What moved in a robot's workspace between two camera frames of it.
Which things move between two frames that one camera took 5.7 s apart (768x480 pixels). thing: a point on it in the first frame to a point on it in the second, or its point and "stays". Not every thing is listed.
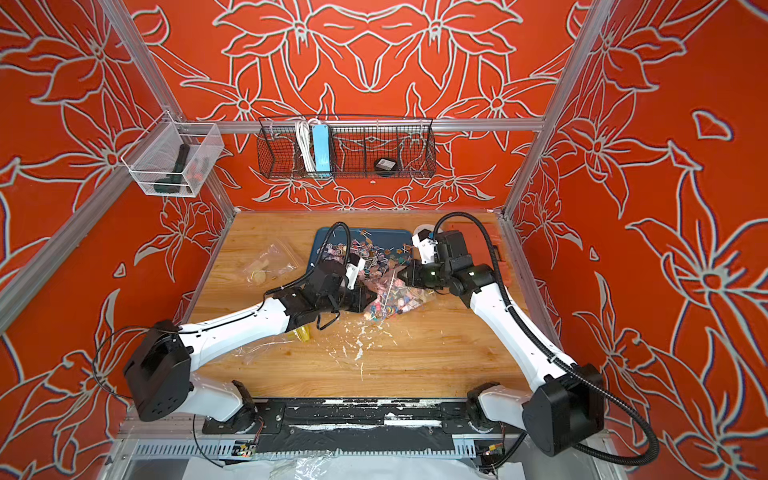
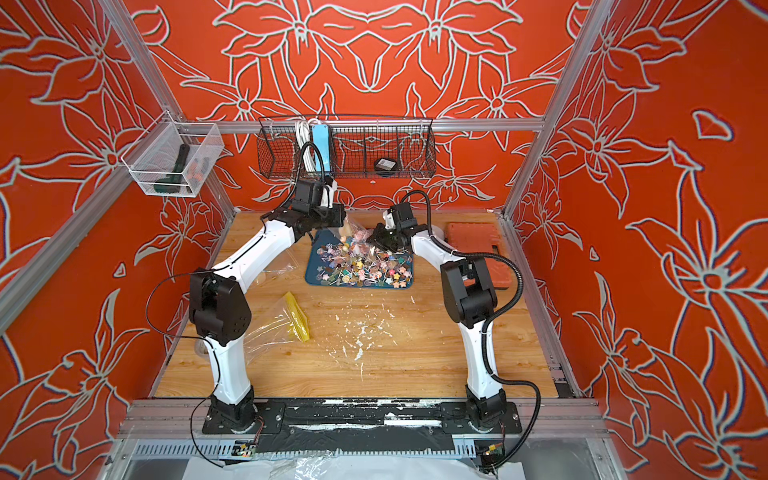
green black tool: [176, 181] stays
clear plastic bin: [174, 159] stays
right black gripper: [420, 277] to [383, 238]
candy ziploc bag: [273, 263] stays
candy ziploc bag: [392, 295] to [353, 231]
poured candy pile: [376, 258] stays
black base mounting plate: [357, 425] stays
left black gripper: [360, 292] to [338, 212]
